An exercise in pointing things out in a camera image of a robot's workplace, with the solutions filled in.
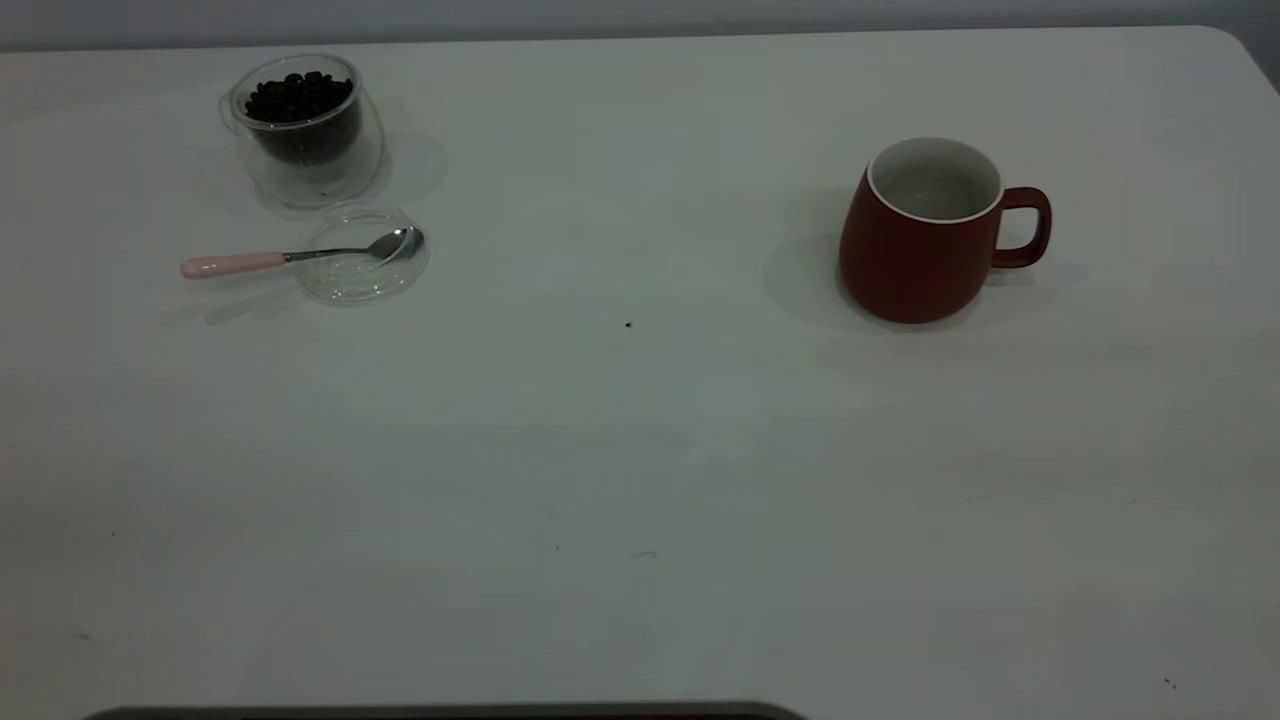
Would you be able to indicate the red ceramic mug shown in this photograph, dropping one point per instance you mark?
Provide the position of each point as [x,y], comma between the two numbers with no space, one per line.
[905,260]

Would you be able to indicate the double-walled glass cup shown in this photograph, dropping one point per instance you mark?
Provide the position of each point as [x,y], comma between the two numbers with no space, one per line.
[310,180]

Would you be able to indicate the coffee beans pile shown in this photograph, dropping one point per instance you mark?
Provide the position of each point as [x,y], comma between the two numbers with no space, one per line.
[298,105]

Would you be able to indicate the clear glass saucer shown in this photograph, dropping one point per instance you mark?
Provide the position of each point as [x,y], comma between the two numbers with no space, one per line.
[350,280]

